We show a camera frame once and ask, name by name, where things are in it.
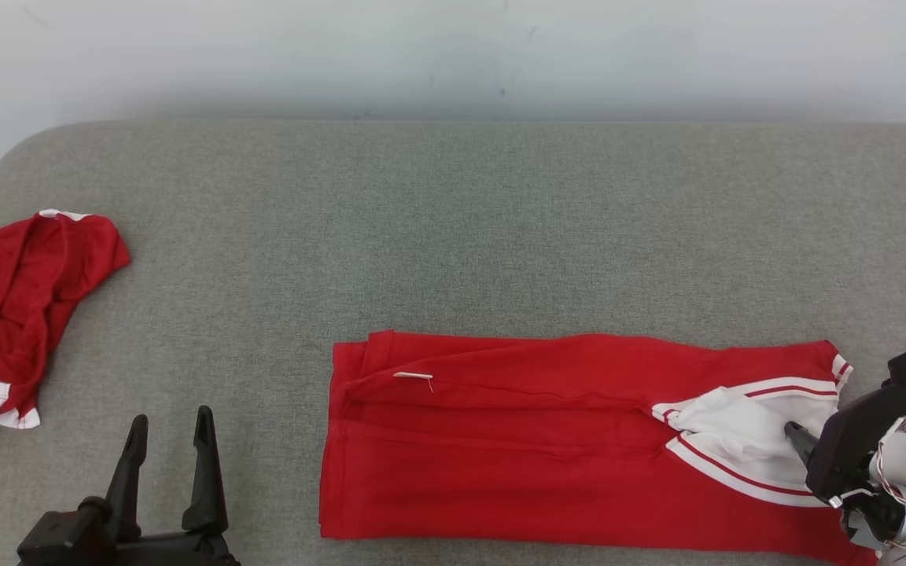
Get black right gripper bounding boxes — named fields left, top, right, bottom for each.
left=784, top=384, right=906, bottom=505

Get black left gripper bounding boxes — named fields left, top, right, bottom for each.
left=16, top=405, right=241, bottom=566

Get red shorts with white stripes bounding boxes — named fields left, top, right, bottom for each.
left=319, top=329, right=880, bottom=566

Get crumpled red garment white trim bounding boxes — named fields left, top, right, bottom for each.
left=0, top=208, right=132, bottom=434

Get thin red white wires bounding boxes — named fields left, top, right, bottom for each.
left=829, top=415, right=906, bottom=560

